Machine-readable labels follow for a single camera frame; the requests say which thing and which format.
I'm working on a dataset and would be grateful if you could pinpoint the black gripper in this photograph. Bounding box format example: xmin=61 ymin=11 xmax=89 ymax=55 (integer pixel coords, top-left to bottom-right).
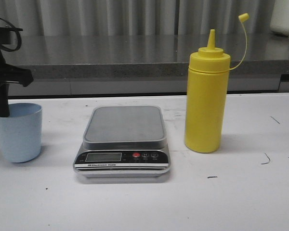
xmin=0 ymin=27 xmax=34 ymax=117

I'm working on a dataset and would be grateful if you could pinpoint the light blue plastic cup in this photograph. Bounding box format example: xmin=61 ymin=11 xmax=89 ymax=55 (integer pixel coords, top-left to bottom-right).
xmin=0 ymin=103 xmax=42 ymax=163

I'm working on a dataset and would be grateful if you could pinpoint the yellow squeeze bottle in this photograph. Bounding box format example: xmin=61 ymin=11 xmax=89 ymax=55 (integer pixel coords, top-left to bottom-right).
xmin=184 ymin=29 xmax=234 ymax=153

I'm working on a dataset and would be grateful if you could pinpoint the silver digital kitchen scale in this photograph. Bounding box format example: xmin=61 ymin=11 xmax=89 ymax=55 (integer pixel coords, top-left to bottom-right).
xmin=73 ymin=105 xmax=171 ymax=178

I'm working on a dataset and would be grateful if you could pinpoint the white appliance in background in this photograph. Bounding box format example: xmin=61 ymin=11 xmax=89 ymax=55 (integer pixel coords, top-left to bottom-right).
xmin=270 ymin=0 xmax=289 ymax=37

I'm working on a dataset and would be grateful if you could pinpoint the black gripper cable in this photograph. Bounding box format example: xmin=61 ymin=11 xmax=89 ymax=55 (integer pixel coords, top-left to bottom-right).
xmin=0 ymin=15 xmax=23 ymax=52

